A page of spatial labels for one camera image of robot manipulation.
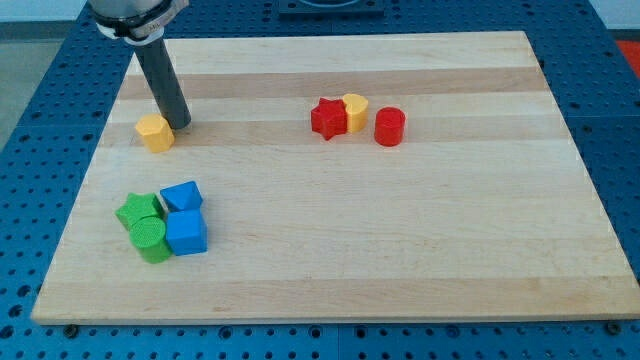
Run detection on yellow hexagon block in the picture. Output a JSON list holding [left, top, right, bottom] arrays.
[[135, 114, 175, 153]]

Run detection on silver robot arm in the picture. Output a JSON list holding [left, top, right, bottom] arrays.
[[88, 0, 190, 46]]

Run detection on red star block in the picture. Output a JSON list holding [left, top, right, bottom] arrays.
[[310, 98, 347, 140]]

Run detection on wooden board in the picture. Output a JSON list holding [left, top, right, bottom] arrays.
[[32, 31, 639, 325]]

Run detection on yellow heart block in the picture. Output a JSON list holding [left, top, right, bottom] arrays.
[[342, 93, 369, 133]]

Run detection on red cylinder block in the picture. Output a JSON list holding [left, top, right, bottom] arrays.
[[374, 107, 406, 147]]

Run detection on blue pentagon block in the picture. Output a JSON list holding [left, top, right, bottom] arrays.
[[160, 181, 203, 212]]

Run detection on blue cube block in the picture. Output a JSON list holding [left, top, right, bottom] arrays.
[[166, 209, 208, 256]]

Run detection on green cylinder block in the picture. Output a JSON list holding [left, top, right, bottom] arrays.
[[129, 217, 173, 264]]

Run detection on green star block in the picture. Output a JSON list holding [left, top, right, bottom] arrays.
[[115, 193, 165, 231]]

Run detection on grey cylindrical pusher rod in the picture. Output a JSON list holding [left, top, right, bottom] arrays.
[[134, 38, 191, 130]]

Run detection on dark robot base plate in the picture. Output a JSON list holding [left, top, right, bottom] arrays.
[[276, 0, 385, 17]]

